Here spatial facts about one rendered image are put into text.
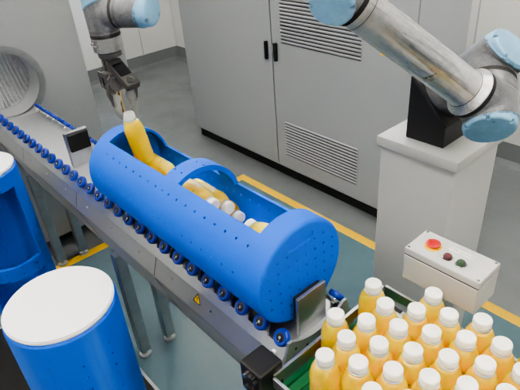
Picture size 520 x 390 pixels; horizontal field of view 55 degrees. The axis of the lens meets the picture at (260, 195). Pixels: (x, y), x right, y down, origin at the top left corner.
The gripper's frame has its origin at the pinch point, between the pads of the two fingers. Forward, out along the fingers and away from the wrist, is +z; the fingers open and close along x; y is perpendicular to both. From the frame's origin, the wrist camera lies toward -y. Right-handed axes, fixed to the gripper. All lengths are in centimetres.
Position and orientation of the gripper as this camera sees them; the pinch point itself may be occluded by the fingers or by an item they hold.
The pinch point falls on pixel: (128, 114)
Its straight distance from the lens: 168.6
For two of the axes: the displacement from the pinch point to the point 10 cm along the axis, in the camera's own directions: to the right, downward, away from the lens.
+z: 0.9, 8.4, 5.3
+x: -7.4, 4.1, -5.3
